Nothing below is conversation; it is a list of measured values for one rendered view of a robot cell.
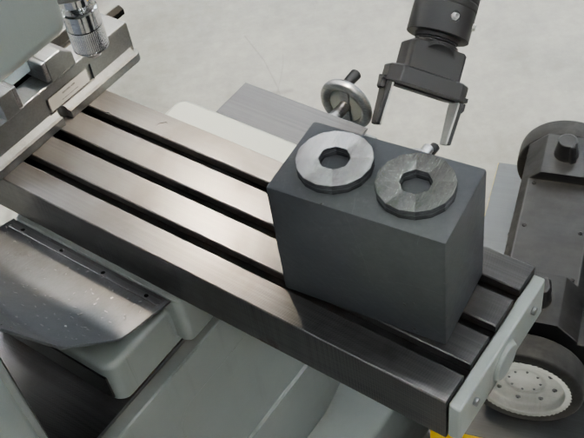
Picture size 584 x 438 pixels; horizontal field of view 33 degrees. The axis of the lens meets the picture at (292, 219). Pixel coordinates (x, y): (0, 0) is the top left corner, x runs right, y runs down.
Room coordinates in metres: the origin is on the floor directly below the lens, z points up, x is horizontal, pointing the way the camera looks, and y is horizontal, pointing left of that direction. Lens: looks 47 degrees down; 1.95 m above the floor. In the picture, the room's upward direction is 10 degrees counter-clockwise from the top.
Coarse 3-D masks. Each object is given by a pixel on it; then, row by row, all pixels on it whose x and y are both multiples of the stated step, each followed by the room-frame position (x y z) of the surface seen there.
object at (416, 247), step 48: (336, 144) 0.81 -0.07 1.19; (384, 144) 0.81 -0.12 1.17; (288, 192) 0.76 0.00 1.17; (336, 192) 0.74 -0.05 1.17; (384, 192) 0.72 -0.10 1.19; (432, 192) 0.71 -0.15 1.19; (480, 192) 0.73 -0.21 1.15; (288, 240) 0.76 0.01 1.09; (336, 240) 0.72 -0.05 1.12; (384, 240) 0.69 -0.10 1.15; (432, 240) 0.66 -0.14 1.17; (480, 240) 0.73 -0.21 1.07; (336, 288) 0.73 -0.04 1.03; (384, 288) 0.69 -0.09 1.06; (432, 288) 0.66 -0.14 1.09; (432, 336) 0.66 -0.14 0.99
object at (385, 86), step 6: (378, 78) 1.03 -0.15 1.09; (384, 78) 1.01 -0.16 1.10; (378, 84) 1.01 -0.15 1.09; (384, 84) 1.01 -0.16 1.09; (390, 84) 1.00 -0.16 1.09; (378, 90) 1.02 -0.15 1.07; (384, 90) 1.00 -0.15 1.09; (390, 90) 1.00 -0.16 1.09; (378, 96) 1.01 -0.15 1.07; (384, 96) 0.99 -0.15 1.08; (378, 102) 1.00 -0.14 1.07; (384, 102) 0.99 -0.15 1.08; (378, 108) 0.99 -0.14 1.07; (384, 108) 0.98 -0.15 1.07; (378, 114) 0.98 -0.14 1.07; (384, 114) 0.98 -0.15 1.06; (372, 120) 0.99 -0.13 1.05; (378, 120) 0.97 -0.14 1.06
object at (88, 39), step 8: (96, 16) 1.04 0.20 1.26; (64, 24) 1.04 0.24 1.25; (72, 24) 1.03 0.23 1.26; (80, 24) 1.03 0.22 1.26; (88, 24) 1.03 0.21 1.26; (96, 24) 1.03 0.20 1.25; (72, 32) 1.03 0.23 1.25; (80, 32) 1.03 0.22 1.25; (88, 32) 1.03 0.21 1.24; (96, 32) 1.03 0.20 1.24; (104, 32) 1.04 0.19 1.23; (72, 40) 1.03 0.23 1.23; (80, 40) 1.03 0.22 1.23; (88, 40) 1.03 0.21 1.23; (96, 40) 1.03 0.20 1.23; (104, 40) 1.04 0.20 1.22; (80, 48) 1.03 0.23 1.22; (88, 48) 1.03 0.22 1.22; (96, 48) 1.03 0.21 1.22; (104, 48) 1.03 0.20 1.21
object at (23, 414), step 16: (0, 368) 0.66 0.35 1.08; (0, 384) 0.64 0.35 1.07; (16, 384) 0.68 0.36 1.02; (0, 400) 0.62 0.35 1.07; (16, 400) 0.65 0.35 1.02; (0, 416) 0.61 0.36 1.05; (16, 416) 0.63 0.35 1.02; (32, 416) 0.66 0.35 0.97; (0, 432) 0.60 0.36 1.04; (16, 432) 0.62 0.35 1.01; (32, 432) 0.64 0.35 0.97
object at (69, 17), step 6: (90, 6) 1.04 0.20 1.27; (96, 6) 1.05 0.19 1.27; (66, 12) 1.04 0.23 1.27; (72, 12) 1.04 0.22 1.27; (78, 12) 1.04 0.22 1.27; (84, 12) 1.03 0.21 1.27; (90, 12) 1.03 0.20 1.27; (96, 12) 1.04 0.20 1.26; (66, 18) 1.03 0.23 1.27; (72, 18) 1.03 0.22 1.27; (78, 18) 1.03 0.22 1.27; (84, 18) 1.03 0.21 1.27; (90, 18) 1.03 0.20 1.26
